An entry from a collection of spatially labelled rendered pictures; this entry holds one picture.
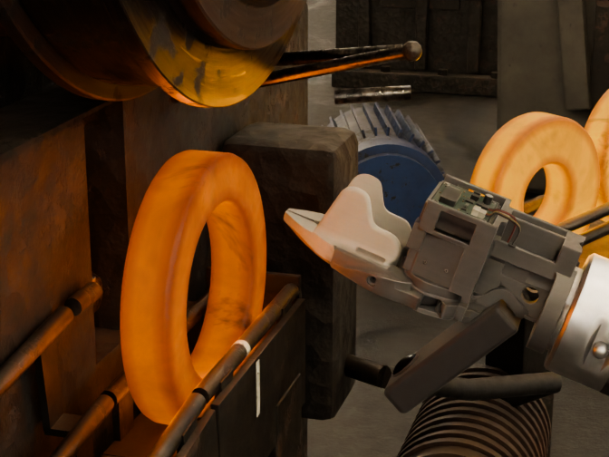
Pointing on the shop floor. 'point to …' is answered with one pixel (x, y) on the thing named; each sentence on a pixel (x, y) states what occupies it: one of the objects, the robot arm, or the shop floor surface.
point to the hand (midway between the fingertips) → (298, 228)
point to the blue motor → (393, 157)
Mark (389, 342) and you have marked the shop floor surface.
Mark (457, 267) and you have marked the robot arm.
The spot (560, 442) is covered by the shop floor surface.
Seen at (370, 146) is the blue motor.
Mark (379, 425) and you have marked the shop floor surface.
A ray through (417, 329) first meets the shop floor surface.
